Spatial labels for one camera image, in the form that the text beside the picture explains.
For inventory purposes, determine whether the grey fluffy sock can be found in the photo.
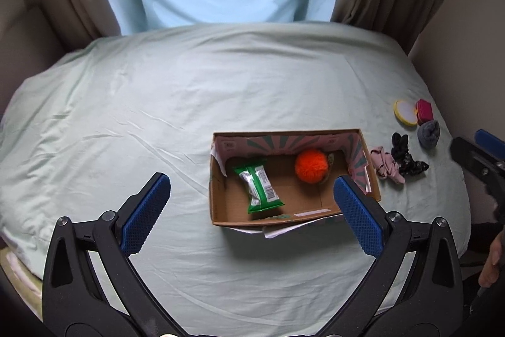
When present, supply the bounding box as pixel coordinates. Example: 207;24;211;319
417;120;441;151

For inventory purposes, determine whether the magenta leather pouch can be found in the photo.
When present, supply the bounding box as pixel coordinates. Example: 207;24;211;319
415;99;434;126

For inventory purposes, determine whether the pink cloth scrunchie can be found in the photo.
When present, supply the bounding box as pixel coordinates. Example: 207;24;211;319
370;146;406;185

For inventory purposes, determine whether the orange fluffy pompom toy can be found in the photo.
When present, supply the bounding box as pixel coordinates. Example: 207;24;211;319
294;148;335;185

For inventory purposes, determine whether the green wet wipes pack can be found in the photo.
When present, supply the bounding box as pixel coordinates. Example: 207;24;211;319
233;162;284;214

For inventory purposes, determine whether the person's right hand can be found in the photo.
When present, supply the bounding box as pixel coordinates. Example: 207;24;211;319
478;231;503;288

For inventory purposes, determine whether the black scrunchie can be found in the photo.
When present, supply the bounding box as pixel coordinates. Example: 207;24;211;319
391;133;430;177

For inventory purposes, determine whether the pale green bed sheet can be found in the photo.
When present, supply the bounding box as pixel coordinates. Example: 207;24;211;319
0;21;472;337

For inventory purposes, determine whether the brown cardboard box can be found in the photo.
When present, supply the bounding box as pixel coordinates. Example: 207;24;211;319
209;129;381;238

